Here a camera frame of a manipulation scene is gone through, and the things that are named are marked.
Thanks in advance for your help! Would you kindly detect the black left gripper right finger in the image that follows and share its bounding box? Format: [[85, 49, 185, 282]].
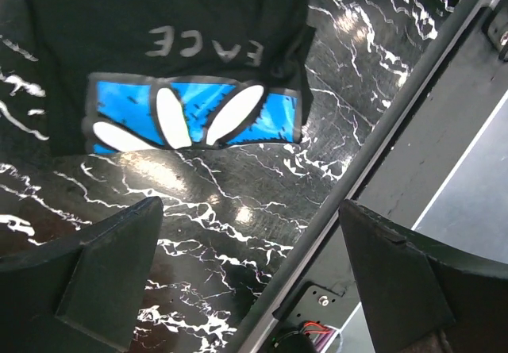
[[339, 200, 507, 352]]

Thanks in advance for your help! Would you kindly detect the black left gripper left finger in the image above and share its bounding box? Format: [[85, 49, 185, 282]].
[[1, 197, 163, 352]]

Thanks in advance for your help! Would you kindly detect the black daisy print t-shirt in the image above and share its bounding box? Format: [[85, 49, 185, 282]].
[[25, 0, 315, 155]]

